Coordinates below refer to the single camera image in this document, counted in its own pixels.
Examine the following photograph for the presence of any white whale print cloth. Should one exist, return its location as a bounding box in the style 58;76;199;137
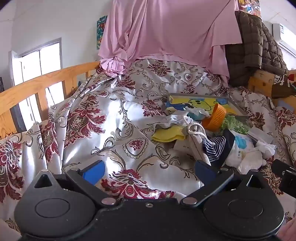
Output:
225;133;266;174

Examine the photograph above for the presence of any brown cloth with white print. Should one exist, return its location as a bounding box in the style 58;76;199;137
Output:
271;74;296;99

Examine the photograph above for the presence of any pink sheet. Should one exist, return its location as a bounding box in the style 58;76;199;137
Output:
98;0;243;79

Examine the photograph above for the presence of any wooden crate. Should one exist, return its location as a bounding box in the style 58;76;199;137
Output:
247;70;296;108

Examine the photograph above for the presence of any beige drawstring pouch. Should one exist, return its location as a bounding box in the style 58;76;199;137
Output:
183;120;212;166

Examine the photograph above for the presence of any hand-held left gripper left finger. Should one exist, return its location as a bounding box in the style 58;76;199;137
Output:
34;160;119;208

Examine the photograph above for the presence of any grey framed window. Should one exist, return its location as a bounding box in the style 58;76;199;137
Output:
9;37;64;132

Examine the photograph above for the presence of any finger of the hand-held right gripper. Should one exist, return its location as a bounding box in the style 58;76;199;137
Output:
270;159;296;193

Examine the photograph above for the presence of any wooden bed rail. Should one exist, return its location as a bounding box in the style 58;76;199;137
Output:
0;61;101;139

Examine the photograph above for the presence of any brown quilted jacket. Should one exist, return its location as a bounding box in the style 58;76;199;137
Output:
225;10;288;87

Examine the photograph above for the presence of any orange ribbed cup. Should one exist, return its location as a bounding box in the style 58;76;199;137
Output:
202;103;226;131

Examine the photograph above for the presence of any grey face mask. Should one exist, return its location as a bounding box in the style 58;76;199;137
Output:
246;126;274;144

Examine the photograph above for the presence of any navy striped sock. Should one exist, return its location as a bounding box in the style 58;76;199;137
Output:
202;129;236;168

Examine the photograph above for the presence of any floral satin blanket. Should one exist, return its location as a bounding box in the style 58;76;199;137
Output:
0;58;296;234

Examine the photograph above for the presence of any grey tray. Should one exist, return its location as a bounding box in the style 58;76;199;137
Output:
165;93;253;130

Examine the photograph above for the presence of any cartoon wall poster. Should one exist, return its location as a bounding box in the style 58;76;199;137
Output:
238;0;262;18

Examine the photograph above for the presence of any white air conditioner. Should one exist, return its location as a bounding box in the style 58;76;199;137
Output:
272;23;296;56

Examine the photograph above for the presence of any bag of green pieces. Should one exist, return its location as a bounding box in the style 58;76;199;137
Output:
221;115;251;135

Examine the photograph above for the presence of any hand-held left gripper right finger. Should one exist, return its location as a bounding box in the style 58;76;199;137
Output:
180;160;267;208

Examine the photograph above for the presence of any teal wall poster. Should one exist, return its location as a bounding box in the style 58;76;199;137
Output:
96;16;108;50

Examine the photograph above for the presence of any white crumpled tissue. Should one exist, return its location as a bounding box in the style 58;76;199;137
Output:
254;141;277;160

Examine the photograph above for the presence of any white blue print cloth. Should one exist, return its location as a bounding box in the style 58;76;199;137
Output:
172;109;210;121

